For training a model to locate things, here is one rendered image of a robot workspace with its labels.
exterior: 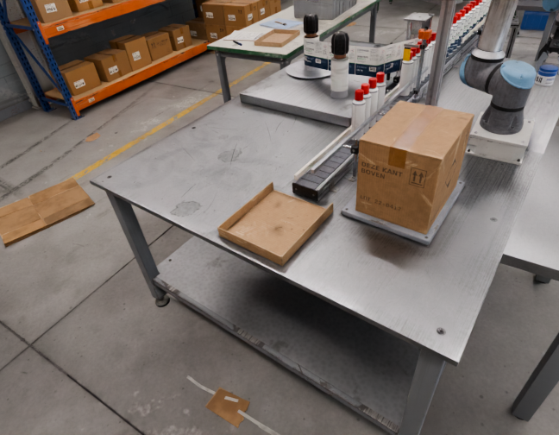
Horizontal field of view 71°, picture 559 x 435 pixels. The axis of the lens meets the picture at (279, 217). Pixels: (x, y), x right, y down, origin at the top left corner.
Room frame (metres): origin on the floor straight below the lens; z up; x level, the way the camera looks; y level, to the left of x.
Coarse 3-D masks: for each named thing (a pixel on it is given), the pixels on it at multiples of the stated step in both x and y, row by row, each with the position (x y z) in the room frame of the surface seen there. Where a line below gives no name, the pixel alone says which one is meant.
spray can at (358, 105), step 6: (360, 90) 1.44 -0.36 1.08; (360, 96) 1.42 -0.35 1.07; (354, 102) 1.43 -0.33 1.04; (360, 102) 1.42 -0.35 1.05; (354, 108) 1.42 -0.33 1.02; (360, 108) 1.41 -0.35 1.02; (354, 114) 1.42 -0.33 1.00; (360, 114) 1.41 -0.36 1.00; (354, 120) 1.42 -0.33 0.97; (360, 120) 1.41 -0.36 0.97; (354, 126) 1.42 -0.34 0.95; (360, 132) 1.41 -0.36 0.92; (354, 138) 1.42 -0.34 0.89
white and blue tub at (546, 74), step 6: (540, 66) 1.65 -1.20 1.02; (546, 66) 1.64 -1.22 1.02; (552, 66) 1.63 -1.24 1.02; (540, 72) 1.63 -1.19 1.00; (546, 72) 1.61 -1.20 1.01; (552, 72) 1.60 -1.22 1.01; (540, 78) 1.62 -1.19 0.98; (546, 78) 1.60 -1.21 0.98; (552, 78) 1.60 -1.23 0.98; (540, 84) 1.61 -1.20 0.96; (546, 84) 1.60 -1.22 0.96; (552, 84) 1.61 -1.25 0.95
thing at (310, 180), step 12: (420, 84) 1.93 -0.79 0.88; (408, 96) 1.80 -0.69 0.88; (348, 144) 1.40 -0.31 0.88; (324, 156) 1.32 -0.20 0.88; (336, 156) 1.31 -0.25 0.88; (348, 156) 1.30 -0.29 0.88; (324, 168) 1.24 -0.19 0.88; (336, 168) 1.23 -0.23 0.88; (300, 180) 1.17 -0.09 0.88; (312, 180) 1.17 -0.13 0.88
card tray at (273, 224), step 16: (272, 192) 1.18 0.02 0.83; (240, 208) 1.06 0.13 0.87; (256, 208) 1.10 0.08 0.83; (272, 208) 1.09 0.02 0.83; (288, 208) 1.08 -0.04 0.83; (304, 208) 1.07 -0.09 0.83; (320, 208) 1.06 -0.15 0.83; (224, 224) 1.00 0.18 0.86; (240, 224) 1.02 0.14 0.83; (256, 224) 1.01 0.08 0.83; (272, 224) 1.00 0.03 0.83; (288, 224) 0.99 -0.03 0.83; (304, 224) 0.98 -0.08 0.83; (320, 224) 0.97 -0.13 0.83; (240, 240) 0.91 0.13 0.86; (256, 240) 0.93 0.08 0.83; (272, 240) 0.92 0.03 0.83; (288, 240) 0.91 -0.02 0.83; (304, 240) 0.90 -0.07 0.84; (272, 256) 0.83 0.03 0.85; (288, 256) 0.83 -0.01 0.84
